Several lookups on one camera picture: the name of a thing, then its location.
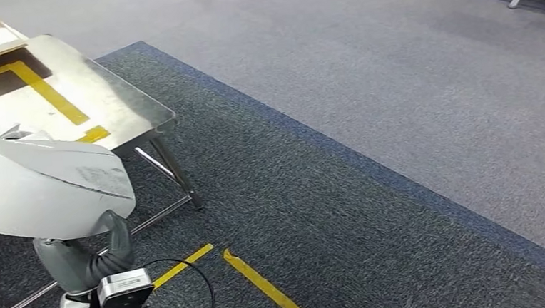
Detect yellow tape strip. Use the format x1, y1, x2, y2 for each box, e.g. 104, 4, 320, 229
149, 242, 217, 292

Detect steel workbench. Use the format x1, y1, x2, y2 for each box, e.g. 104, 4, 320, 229
0, 24, 212, 308

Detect black camera cable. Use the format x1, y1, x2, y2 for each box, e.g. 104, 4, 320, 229
139, 255, 217, 308

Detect yellow tape strip torn end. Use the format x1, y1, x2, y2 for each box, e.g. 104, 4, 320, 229
221, 243, 317, 308

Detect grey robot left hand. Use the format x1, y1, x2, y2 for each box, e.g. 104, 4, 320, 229
31, 208, 138, 298

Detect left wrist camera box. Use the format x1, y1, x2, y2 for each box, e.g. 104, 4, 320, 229
86, 267, 156, 308

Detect white plastic shell part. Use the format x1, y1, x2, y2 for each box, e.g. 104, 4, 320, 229
0, 130, 140, 245

